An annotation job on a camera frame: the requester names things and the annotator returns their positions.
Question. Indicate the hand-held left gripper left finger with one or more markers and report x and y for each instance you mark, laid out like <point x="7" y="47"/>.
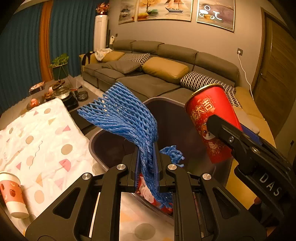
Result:
<point x="137" y="166"/>

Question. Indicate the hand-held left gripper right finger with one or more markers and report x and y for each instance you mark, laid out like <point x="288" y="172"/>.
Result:
<point x="157" y="166"/>

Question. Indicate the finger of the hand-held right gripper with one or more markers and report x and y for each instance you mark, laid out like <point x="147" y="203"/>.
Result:
<point x="251" y="133"/>
<point x="222" y="129"/>

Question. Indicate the red snack bag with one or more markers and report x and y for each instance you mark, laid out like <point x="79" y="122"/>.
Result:
<point x="145" y="188"/>

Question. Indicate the red printed paper cup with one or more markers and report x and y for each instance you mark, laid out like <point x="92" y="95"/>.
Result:
<point x="203" y="109"/>

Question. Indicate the grey plastic bin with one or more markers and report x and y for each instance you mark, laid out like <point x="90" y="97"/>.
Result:
<point x="175" y="120"/>

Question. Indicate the blue foam fruit net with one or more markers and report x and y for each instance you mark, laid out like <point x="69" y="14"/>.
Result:
<point x="129" y="115"/>

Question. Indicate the white orange paper cup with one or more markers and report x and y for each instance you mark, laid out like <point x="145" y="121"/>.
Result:
<point x="13" y="197"/>

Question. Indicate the grey cushion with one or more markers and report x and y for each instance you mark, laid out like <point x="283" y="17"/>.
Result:
<point x="122" y="66"/>
<point x="248" y="120"/>

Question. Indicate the yellow sofa seat pad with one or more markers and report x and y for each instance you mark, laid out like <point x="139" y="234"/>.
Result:
<point x="252" y="102"/>

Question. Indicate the large houndstooth cushion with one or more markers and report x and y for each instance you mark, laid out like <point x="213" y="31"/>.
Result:
<point x="203" y="80"/>

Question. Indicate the wooden door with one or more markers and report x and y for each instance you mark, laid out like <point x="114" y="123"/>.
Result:
<point x="277" y="69"/>

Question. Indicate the large yellow cushion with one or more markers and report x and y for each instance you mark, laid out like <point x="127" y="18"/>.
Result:
<point x="165" y="69"/>

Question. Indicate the grey sectional sofa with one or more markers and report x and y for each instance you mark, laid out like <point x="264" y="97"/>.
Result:
<point x="175" y="53"/>

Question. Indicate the black ashtray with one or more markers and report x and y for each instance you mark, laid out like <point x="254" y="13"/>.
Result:
<point x="82" y="95"/>

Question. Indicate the black electric stove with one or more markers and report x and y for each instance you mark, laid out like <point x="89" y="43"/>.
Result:
<point x="70" y="103"/>

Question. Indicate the glass teapot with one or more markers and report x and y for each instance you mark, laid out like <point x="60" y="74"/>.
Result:
<point x="61" y="92"/>

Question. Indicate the small houndstooth cushion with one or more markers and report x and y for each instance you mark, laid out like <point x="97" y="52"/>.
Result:
<point x="136" y="58"/>

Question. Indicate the small yellow cushion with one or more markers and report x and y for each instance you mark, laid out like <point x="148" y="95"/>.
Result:
<point x="113" y="56"/>

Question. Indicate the brown clay teapot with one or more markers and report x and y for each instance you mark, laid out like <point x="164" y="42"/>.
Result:
<point x="49" y="96"/>

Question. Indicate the sunset painting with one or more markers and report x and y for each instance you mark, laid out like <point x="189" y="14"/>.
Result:
<point x="215" y="12"/>

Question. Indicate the white cloth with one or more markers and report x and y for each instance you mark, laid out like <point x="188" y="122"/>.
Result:
<point x="103" y="54"/>

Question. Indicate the dark printed box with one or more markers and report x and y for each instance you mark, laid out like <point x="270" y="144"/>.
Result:
<point x="37" y="87"/>

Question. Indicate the white plastic jug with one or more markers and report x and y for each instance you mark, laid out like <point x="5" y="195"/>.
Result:
<point x="111" y="41"/>

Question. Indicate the potted green plant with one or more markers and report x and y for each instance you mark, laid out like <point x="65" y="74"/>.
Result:
<point x="59" y="63"/>

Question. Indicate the sailboat painting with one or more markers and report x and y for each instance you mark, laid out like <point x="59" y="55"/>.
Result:
<point x="165" y="10"/>

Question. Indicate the white standing air conditioner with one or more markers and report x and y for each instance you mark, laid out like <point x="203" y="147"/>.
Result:
<point x="100" y="33"/>

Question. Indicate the blue curtain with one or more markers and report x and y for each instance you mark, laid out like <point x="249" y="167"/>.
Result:
<point x="20" y="58"/>
<point x="74" y="37"/>

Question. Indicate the small landscape painting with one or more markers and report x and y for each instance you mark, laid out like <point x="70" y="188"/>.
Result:
<point x="127" y="11"/>

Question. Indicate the orange curtain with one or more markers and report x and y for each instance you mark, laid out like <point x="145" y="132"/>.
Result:
<point x="46" y="41"/>

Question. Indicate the red artificial flowers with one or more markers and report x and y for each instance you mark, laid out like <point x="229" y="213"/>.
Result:
<point x="103" y="8"/>

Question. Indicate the wall socket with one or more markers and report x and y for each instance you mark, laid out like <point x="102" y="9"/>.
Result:
<point x="240" y="51"/>

